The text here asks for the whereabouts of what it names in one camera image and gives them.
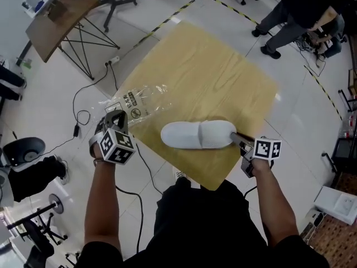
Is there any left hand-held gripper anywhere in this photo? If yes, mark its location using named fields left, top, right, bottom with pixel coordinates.
left=89, top=110, right=137, bottom=165

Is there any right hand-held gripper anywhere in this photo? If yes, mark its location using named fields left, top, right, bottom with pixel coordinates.
left=230, top=132, right=282, bottom=179

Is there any clear plastic bag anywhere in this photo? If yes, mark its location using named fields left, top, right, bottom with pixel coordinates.
left=97, top=84, right=170, bottom=128

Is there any white slipper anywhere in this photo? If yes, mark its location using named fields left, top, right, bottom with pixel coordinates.
left=161, top=119, right=238, bottom=151

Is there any person's left forearm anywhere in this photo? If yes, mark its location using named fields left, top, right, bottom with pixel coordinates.
left=83, top=159, right=121, bottom=246

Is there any person's right forearm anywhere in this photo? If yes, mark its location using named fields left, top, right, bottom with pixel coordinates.
left=249, top=159, right=301, bottom=247

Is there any white power strip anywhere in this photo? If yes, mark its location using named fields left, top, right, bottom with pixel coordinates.
left=104, top=55, right=121, bottom=67

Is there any person's white shoe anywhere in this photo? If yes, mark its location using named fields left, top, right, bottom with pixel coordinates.
left=172, top=166, right=188, bottom=184

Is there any light wooden table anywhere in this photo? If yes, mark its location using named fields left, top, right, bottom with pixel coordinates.
left=110, top=20, right=279, bottom=192

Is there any dark grey round device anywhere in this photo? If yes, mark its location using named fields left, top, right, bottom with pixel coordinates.
left=2, top=137, right=46, bottom=168

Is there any person's black clothed torso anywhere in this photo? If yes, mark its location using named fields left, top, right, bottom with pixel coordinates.
left=74, top=177, right=331, bottom=268

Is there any black metal rack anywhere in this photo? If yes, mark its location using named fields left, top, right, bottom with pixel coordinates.
left=321, top=137, right=357, bottom=173

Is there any small white device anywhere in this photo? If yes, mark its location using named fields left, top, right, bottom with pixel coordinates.
left=305, top=208, right=327, bottom=226

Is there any dark wooden side table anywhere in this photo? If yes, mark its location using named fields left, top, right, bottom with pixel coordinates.
left=25, top=0, right=122, bottom=81

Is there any white storage box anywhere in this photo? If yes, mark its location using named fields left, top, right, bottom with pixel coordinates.
left=313, top=185, right=357, bottom=226

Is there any large display on stand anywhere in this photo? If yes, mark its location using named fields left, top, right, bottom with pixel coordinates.
left=97, top=0, right=138, bottom=34

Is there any small wooden box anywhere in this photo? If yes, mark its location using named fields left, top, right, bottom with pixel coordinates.
left=46, top=0, right=68, bottom=22

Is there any black adapter cable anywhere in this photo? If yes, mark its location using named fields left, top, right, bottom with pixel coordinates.
left=44, top=63, right=119, bottom=157

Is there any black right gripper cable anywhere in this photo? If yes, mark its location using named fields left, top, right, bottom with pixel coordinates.
left=243, top=185, right=259, bottom=199

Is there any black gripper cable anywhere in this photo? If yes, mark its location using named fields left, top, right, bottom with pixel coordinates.
left=114, top=149, right=165, bottom=254
left=243, top=185, right=259, bottom=199

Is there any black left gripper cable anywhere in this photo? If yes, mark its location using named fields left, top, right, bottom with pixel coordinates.
left=114, top=149, right=165, bottom=254

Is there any black stanchion post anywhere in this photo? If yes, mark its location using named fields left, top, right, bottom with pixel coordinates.
left=7, top=193, right=65, bottom=230

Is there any floor cable bundle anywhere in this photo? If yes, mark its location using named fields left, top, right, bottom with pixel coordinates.
left=295, top=31, right=327, bottom=75

